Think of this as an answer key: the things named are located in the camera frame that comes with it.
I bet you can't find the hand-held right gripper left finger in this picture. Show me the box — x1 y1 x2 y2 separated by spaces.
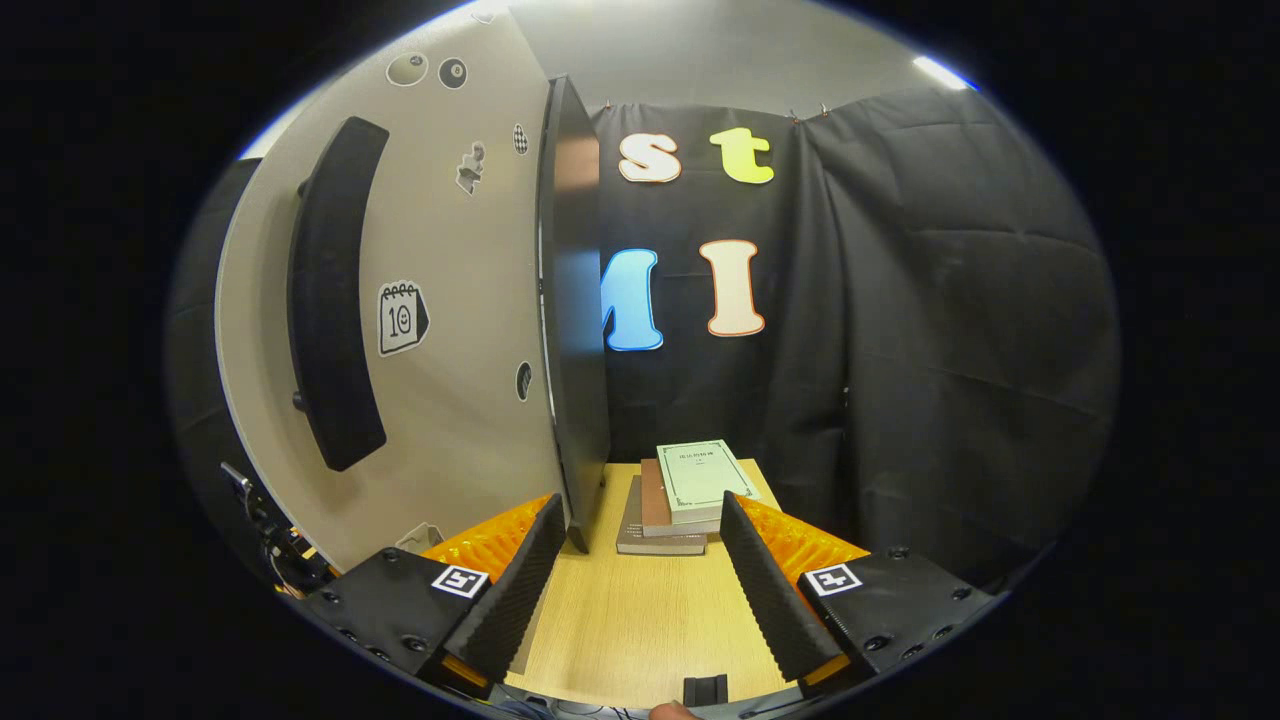
300 493 568 701

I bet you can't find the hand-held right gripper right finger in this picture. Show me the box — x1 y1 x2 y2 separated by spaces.
718 490 1006 701

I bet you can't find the black door handle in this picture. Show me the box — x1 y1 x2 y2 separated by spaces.
288 116 391 473

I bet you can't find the grey cabinet door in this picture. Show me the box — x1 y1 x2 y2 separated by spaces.
215 0 563 573

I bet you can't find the green book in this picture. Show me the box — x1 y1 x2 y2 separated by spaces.
657 440 761 526

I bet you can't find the brown book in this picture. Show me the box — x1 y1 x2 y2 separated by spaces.
640 458 723 538

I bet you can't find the black backdrop cloth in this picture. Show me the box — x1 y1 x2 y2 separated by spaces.
168 85 1123 593

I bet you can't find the small ceiling light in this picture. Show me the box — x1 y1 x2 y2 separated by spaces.
912 55 978 93

